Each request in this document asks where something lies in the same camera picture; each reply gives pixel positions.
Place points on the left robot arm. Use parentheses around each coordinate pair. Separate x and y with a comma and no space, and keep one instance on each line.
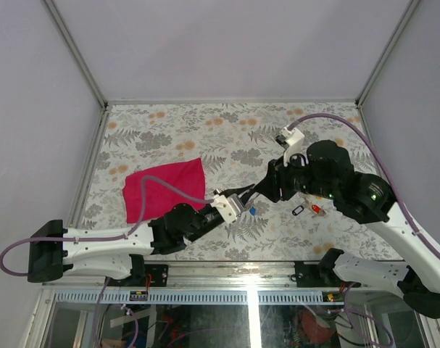
(56,251)

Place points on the right aluminium frame post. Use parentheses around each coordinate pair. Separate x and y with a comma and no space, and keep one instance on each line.
(388,49)

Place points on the floral patterned table mat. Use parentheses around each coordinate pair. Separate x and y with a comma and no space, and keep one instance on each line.
(235,143)

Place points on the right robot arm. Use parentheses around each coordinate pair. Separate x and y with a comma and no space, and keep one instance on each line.
(369,200)

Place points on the white perforated cable duct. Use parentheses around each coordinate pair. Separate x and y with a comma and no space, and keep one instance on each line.
(171,297)

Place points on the silver metal keyring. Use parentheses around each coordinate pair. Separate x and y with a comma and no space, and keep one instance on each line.
(248,198)

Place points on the red key tag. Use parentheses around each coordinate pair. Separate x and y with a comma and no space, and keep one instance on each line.
(316,209)

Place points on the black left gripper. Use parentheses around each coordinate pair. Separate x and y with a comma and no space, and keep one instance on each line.
(235,191)

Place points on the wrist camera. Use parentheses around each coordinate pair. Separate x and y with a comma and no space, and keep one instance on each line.
(291,139)
(230,208)

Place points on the left aluminium frame post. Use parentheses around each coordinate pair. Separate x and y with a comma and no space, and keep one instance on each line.
(68,40)

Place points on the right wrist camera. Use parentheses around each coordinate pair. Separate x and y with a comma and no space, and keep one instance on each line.
(291,139)

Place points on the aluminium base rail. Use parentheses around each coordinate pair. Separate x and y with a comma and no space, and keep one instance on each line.
(233,275)

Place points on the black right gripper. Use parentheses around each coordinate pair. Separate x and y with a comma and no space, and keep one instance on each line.
(276,177)

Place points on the black key tag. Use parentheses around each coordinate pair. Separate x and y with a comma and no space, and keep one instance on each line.
(298,210)

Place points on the pink folded cloth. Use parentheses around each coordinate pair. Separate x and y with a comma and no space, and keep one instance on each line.
(185,176)

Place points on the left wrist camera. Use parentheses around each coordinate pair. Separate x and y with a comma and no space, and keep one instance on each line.
(230,208)

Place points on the aluminium frame post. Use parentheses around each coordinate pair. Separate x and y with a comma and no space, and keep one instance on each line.
(388,49)
(68,40)

